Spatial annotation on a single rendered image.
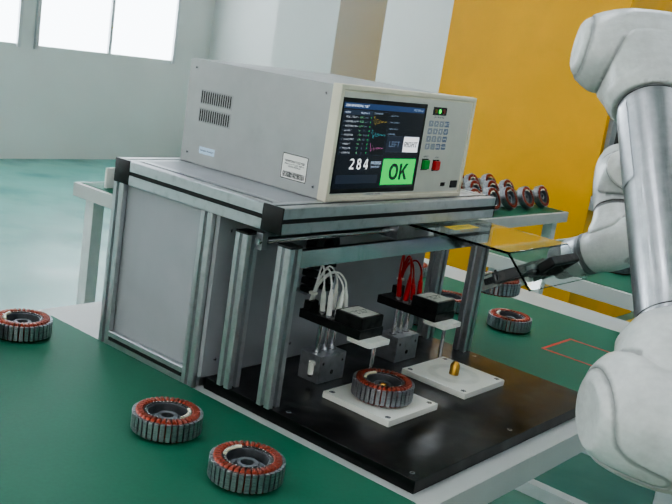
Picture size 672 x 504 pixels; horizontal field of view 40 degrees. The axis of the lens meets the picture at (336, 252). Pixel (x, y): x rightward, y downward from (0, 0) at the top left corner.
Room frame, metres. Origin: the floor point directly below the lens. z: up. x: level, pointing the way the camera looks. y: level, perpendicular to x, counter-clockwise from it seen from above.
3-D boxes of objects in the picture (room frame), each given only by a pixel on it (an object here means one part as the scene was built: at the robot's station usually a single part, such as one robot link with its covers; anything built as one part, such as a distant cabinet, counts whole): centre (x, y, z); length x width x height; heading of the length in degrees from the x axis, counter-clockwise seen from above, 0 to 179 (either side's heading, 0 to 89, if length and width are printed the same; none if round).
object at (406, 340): (1.85, -0.16, 0.80); 0.07 x 0.05 x 0.06; 142
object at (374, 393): (1.57, -0.12, 0.80); 0.11 x 0.11 x 0.04
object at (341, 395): (1.57, -0.12, 0.78); 0.15 x 0.15 x 0.01; 52
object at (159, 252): (1.66, 0.32, 0.91); 0.28 x 0.03 x 0.32; 52
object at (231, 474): (1.24, 0.08, 0.77); 0.11 x 0.11 x 0.04
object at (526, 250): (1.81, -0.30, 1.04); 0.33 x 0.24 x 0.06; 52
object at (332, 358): (1.66, -0.01, 0.80); 0.07 x 0.05 x 0.06; 142
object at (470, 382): (1.76, -0.27, 0.78); 0.15 x 0.15 x 0.01; 52
